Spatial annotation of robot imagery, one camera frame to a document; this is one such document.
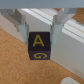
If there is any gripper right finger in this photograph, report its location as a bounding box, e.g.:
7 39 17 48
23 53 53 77
49 8 75 43

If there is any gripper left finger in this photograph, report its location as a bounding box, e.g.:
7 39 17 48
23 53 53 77
6 8 31 47

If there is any purple block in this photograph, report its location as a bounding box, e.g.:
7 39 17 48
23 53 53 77
27 31 53 61

